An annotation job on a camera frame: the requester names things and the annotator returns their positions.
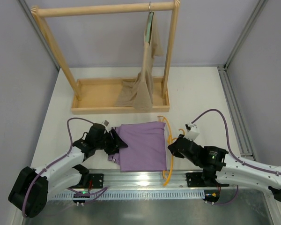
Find right aluminium frame post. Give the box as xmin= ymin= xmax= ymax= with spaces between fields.
xmin=224 ymin=0 xmax=268 ymax=69

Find aluminium frame post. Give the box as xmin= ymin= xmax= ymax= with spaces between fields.
xmin=224 ymin=0 xmax=268 ymax=69
xmin=16 ymin=0 xmax=60 ymax=71

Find orange plastic hanger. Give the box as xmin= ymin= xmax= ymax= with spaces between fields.
xmin=157 ymin=115 xmax=177 ymax=187

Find beige trousers on hanger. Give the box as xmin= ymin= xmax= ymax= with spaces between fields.
xmin=115 ymin=13 xmax=163 ymax=111

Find aluminium mounting rail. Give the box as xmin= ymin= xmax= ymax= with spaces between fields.
xmin=46 ymin=168 xmax=274 ymax=188

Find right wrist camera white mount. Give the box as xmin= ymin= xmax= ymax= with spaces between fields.
xmin=185 ymin=123 xmax=200 ymax=141

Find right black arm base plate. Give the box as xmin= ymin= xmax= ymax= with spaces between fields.
xmin=185 ymin=171 xmax=229 ymax=188

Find purple trousers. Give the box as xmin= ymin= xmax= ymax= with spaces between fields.
xmin=108 ymin=121 xmax=167 ymax=172

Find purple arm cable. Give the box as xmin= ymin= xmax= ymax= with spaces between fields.
xmin=189 ymin=108 xmax=281 ymax=206
xmin=21 ymin=117 xmax=109 ymax=218

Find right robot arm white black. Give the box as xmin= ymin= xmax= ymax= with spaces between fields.
xmin=168 ymin=135 xmax=281 ymax=202

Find wooden clothes rack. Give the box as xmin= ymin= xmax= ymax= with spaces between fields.
xmin=31 ymin=0 xmax=180 ymax=114

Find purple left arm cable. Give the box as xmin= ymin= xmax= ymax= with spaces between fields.
xmin=21 ymin=117 xmax=109 ymax=218

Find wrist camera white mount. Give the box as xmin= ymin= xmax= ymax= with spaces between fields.
xmin=102 ymin=120 xmax=109 ymax=129
xmin=185 ymin=123 xmax=200 ymax=141

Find left aluminium frame post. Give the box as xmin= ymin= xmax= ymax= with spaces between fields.
xmin=16 ymin=0 xmax=60 ymax=71

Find slotted grey cable duct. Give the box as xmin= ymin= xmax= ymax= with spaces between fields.
xmin=51 ymin=189 xmax=205 ymax=201

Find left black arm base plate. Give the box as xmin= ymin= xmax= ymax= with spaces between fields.
xmin=84 ymin=173 xmax=104 ymax=189

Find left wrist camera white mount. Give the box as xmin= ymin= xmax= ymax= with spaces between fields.
xmin=102 ymin=120 xmax=109 ymax=129

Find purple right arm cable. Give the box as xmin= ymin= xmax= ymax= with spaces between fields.
xmin=189 ymin=108 xmax=281 ymax=206

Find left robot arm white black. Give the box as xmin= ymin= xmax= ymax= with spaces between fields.
xmin=8 ymin=123 xmax=128 ymax=218

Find green hanger with metal hook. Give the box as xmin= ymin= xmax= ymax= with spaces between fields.
xmin=145 ymin=2 xmax=154 ymax=44

